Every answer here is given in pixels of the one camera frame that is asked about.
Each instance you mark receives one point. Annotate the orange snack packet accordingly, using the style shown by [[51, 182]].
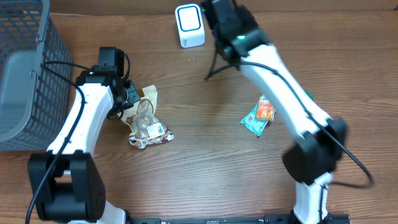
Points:
[[264, 109]]

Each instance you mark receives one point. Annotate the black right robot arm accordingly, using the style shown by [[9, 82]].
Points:
[[312, 160]]

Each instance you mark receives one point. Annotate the green lid jar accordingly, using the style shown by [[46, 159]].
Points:
[[309, 95]]

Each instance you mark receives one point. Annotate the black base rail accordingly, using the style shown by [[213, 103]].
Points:
[[217, 219]]

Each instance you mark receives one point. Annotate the brown transparent snack bag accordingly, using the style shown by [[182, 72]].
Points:
[[142, 114]]

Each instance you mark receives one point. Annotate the white patterned wrapper packet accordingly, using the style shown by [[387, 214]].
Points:
[[154, 134]]

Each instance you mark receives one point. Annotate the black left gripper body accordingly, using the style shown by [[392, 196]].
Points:
[[132, 94]]

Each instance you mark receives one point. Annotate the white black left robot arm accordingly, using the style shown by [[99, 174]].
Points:
[[66, 185]]

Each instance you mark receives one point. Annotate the grey plastic mesh basket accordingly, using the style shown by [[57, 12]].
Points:
[[34, 74]]

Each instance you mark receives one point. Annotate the teal tissue packet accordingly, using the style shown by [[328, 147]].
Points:
[[253, 124]]

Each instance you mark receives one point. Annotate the white barcode scanner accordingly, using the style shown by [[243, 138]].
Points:
[[190, 26]]

